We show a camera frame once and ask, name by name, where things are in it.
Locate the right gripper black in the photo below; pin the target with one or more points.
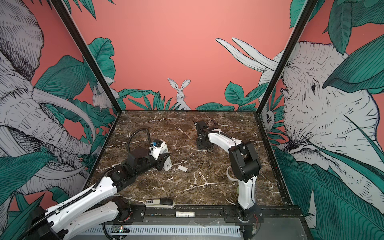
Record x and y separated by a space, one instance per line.
200 146

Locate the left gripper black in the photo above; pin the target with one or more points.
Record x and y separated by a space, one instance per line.
160 161

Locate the white slotted cable duct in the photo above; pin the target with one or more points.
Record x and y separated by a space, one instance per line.
153 230

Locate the white battery cover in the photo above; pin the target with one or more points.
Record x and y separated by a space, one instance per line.
182 168

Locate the black and white stapler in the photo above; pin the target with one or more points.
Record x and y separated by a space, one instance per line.
160 203

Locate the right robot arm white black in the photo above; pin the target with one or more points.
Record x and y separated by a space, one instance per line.
245 164

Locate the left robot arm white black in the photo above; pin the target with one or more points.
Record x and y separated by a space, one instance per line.
77 214

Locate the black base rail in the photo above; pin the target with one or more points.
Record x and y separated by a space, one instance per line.
229 213

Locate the white tape roll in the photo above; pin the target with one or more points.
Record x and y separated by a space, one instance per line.
229 176

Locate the white remote control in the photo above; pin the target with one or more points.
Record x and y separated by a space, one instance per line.
167 159

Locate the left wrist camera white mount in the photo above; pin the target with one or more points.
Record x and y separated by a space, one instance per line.
158 147

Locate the white label tube on rail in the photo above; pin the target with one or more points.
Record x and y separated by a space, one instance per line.
184 214

